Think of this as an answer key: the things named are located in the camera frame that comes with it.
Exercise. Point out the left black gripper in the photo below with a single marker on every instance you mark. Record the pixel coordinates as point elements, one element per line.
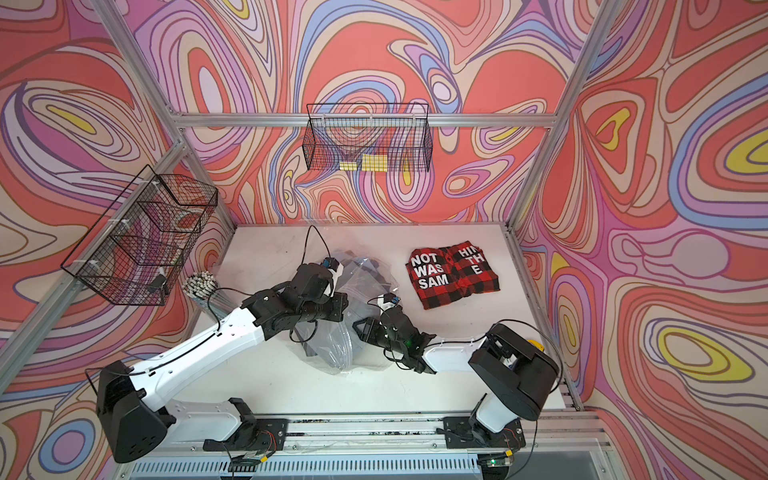
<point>335,303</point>

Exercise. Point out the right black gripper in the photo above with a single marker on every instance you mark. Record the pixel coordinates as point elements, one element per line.
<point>380,328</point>

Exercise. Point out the clear plastic vacuum bag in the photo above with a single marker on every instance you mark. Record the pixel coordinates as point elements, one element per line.
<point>334,348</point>

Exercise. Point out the red black plaid shirt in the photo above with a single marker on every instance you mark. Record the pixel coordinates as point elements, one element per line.
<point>445,275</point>

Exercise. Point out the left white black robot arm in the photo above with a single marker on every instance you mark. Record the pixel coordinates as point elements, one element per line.
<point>137,405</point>

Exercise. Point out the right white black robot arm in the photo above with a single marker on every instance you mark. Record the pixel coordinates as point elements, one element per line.
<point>518,375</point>

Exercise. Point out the yellow sticky note pads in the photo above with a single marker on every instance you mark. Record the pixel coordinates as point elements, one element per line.
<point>366,163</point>

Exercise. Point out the yellow tape measure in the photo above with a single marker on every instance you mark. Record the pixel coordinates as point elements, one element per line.
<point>536,344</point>

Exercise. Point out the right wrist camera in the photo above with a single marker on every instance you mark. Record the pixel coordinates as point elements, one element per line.
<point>390,300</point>

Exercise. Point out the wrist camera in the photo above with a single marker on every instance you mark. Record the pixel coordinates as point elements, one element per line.
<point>331,264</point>
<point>390,300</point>

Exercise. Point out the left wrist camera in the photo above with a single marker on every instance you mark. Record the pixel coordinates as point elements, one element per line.
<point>331,264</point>

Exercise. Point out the aluminium frame rail front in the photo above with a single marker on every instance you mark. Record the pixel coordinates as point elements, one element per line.
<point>562,444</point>

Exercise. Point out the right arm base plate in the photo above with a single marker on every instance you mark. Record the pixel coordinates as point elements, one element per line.
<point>464,432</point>

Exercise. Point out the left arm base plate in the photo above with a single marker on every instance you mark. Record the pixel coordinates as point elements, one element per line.
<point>254,435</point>

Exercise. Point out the back black wire basket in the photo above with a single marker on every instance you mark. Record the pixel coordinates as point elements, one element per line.
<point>345,130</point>

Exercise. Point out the black wire basket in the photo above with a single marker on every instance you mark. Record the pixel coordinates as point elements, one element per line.
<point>345,130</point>
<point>135,252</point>

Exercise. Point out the left black wire basket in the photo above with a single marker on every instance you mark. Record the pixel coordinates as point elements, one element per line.
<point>135,252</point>

